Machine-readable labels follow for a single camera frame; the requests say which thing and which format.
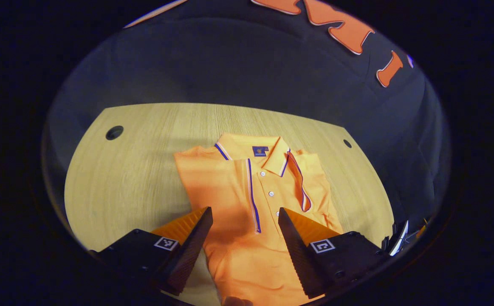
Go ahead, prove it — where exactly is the orange polo T-shirt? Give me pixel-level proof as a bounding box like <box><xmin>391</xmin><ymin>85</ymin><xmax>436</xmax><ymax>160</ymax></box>
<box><xmin>174</xmin><ymin>133</ymin><xmax>344</xmax><ymax>306</ymax></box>

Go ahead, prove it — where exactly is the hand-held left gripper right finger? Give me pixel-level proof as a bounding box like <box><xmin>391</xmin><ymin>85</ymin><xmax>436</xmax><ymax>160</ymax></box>
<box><xmin>278</xmin><ymin>207</ymin><xmax>390</xmax><ymax>299</ymax></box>

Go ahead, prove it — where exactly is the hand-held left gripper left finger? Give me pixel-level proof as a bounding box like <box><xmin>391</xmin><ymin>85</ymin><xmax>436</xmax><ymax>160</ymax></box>
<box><xmin>90</xmin><ymin>207</ymin><xmax>213</xmax><ymax>297</ymax></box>

